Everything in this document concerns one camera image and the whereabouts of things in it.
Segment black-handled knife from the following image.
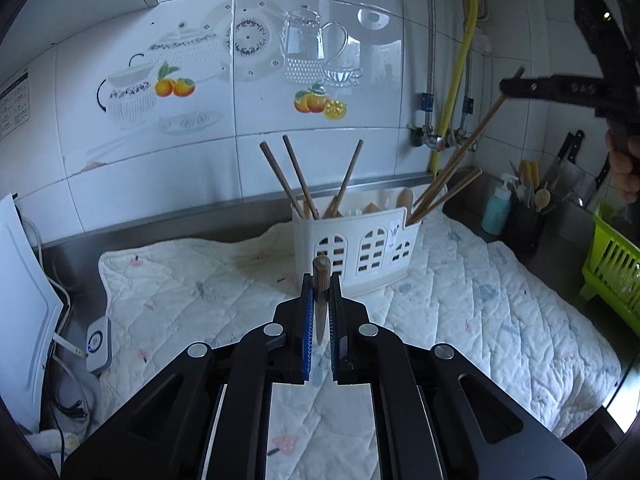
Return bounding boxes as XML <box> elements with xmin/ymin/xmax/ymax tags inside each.
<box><xmin>592</xmin><ymin>152</ymin><xmax>612</xmax><ymax>192</ymax></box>

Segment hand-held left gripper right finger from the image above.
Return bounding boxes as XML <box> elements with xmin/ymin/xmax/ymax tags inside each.
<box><xmin>327</xmin><ymin>274</ymin><xmax>588</xmax><ymax>480</ymax></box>

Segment white flat cable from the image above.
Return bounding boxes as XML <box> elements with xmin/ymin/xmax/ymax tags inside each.
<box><xmin>17</xmin><ymin>215</ymin><xmax>88</xmax><ymax>357</ymax></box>

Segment black utensil cup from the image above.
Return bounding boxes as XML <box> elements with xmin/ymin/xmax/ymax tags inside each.
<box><xmin>502</xmin><ymin>200</ymin><xmax>548</xmax><ymax>256</ymax></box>

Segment white microwave oven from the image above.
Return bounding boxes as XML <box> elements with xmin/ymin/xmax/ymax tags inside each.
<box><xmin>0</xmin><ymin>192</ymin><xmax>66</xmax><ymax>433</ymax></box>

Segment yellow gas hose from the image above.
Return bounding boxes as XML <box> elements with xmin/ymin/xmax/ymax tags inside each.
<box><xmin>429</xmin><ymin>0</ymin><xmax>479</xmax><ymax>173</ymax></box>

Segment bunch of wooden chopsticks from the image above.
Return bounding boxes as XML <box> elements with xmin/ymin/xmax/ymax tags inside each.
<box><xmin>258</xmin><ymin>134</ymin><xmax>483</xmax><ymax>224</ymax></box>

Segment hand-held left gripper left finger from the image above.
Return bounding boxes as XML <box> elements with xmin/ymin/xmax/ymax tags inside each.
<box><xmin>60</xmin><ymin>273</ymin><xmax>317</xmax><ymax>480</ymax></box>

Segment black-handled cleaver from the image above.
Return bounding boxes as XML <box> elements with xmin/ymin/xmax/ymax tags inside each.
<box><xmin>542</xmin><ymin>130</ymin><xmax>586</xmax><ymax>196</ymax></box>

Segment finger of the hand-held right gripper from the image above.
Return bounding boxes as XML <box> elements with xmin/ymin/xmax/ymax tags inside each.
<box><xmin>501</xmin><ymin>74</ymin><xmax>609</xmax><ymax>112</ymax></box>

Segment teal bottle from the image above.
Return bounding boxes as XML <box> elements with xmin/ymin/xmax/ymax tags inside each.
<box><xmin>481</xmin><ymin>174</ymin><xmax>513</xmax><ymax>236</ymax></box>

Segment green dish rack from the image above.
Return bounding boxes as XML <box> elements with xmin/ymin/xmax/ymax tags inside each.
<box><xmin>580</xmin><ymin>202</ymin><xmax>640</xmax><ymax>336</ymax></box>

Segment white quilted mat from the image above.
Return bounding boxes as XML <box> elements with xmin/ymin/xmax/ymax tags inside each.
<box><xmin>97</xmin><ymin>207</ymin><xmax>623</xmax><ymax>480</ymax></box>

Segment person's right hand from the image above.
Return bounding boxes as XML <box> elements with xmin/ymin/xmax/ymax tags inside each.
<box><xmin>605</xmin><ymin>130</ymin><xmax>640</xmax><ymax>202</ymax></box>

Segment white utensil holder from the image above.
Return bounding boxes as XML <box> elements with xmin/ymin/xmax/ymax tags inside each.
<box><xmin>291</xmin><ymin>187</ymin><xmax>422</xmax><ymax>297</ymax></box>

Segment small white round-button device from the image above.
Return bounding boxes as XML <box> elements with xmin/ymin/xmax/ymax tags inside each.
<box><xmin>85</xmin><ymin>316</ymin><xmax>114</xmax><ymax>375</ymax></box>

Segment wall label sticker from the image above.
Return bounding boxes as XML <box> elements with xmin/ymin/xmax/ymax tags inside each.
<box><xmin>0</xmin><ymin>67</ymin><xmax>29</xmax><ymax>141</ymax></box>

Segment long wooden chopstick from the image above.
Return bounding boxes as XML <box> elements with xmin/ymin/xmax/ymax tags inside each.
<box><xmin>312</xmin><ymin>256</ymin><xmax>331</xmax><ymax>346</ymax></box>
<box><xmin>407</xmin><ymin>66</ymin><xmax>526</xmax><ymax>224</ymax></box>

